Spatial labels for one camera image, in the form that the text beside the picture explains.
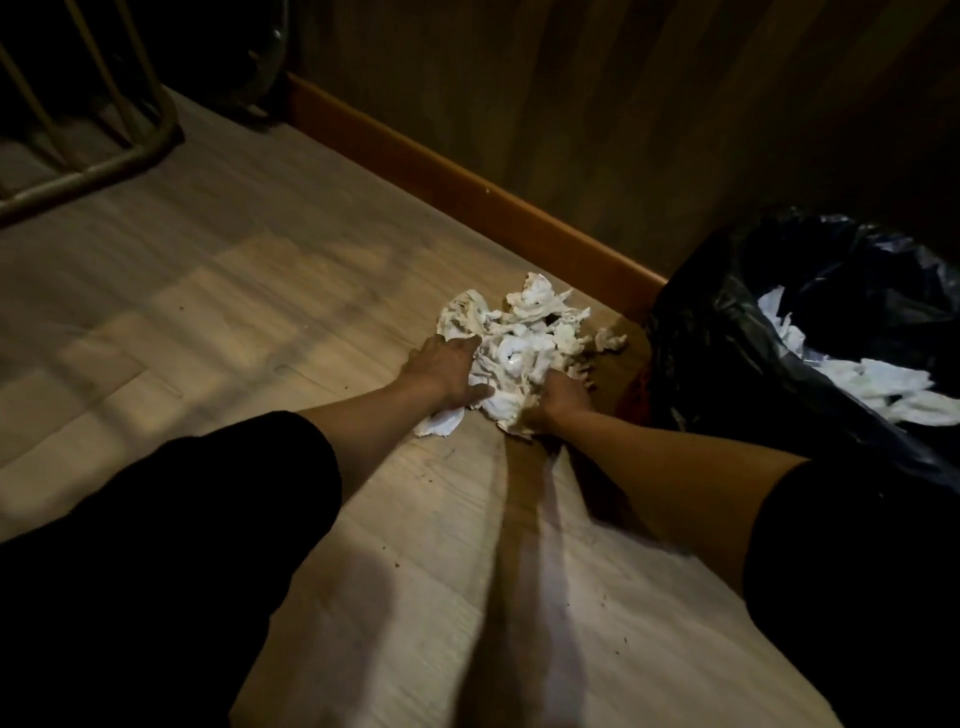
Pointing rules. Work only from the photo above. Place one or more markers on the orange wooden baseboard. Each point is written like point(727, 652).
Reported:
point(465, 199)

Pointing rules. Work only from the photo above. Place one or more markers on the black right sleeve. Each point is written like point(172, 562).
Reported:
point(862, 600)

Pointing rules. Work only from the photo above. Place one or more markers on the person's right fingers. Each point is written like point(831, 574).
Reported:
point(564, 381)

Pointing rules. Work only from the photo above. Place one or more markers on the person's right hand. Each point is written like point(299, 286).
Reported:
point(561, 405)

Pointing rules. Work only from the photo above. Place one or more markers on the black left sleeve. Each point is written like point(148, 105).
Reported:
point(150, 570)

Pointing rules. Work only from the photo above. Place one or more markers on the black plastic trash bag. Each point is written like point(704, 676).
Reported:
point(712, 360)

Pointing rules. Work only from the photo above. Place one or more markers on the white tissues in trash bag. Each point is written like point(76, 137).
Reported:
point(885, 382)

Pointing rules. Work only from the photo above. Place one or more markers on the person's left forearm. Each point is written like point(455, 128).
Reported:
point(360, 427)

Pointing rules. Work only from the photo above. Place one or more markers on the person's left thumb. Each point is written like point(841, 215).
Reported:
point(475, 394)

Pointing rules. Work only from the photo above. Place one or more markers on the person's left hand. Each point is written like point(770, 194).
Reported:
point(439, 373)

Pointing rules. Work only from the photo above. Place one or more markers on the metal tube furniture frame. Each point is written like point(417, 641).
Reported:
point(142, 146)

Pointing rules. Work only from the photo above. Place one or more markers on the dark round container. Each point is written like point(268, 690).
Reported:
point(240, 60)

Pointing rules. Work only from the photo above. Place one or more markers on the pile of white tissues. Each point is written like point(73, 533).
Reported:
point(525, 330)

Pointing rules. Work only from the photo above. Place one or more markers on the person's right forearm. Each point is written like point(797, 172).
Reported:
point(675, 487)

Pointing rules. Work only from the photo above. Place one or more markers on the small white tissue scrap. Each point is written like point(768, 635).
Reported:
point(609, 341)

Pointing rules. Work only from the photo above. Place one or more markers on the black sleeve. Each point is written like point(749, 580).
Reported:
point(150, 570)
point(862, 600)

